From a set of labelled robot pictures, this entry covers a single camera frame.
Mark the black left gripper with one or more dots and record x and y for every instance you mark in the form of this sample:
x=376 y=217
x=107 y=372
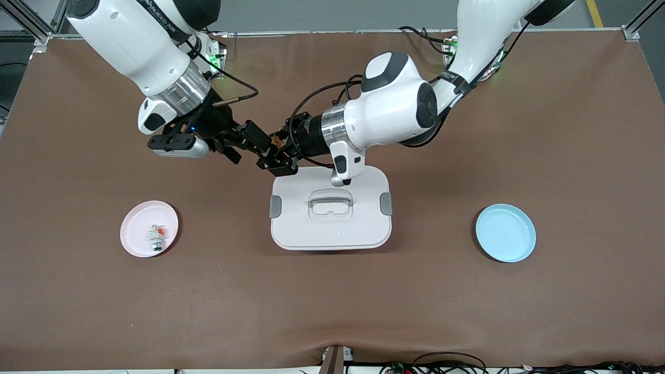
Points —
x=309 y=139

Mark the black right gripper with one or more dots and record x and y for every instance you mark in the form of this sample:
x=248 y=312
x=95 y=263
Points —
x=216 y=122

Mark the orange push button switch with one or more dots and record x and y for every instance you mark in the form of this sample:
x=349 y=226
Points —
x=278 y=142

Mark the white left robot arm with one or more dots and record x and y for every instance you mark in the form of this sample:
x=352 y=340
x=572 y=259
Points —
x=389 y=109

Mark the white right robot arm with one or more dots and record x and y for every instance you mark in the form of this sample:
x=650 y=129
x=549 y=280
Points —
x=130 y=36

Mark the grey box latch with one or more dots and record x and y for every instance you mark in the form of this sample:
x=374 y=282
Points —
x=386 y=203
x=275 y=206

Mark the white lidded storage box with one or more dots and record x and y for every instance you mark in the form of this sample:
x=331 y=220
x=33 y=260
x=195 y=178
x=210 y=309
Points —
x=331 y=218

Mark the small white orange part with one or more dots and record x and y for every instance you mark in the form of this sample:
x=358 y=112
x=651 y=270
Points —
x=157 y=237

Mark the pink round plate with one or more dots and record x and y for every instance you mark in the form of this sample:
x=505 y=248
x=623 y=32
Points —
x=140 y=228

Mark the brown table mat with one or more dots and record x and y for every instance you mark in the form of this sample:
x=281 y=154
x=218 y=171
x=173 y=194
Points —
x=332 y=296

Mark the light blue round plate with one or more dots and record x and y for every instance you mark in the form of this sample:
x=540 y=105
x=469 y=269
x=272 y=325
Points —
x=505 y=232

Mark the aluminium table edge rail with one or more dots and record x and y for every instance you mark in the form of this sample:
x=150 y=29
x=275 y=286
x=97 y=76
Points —
x=311 y=32

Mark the metal table edge bracket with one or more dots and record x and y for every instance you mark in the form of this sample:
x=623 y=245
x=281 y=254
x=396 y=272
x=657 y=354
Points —
x=336 y=359

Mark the aluminium frame post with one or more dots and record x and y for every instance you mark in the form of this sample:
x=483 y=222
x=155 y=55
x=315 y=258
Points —
x=31 y=23
x=639 y=21

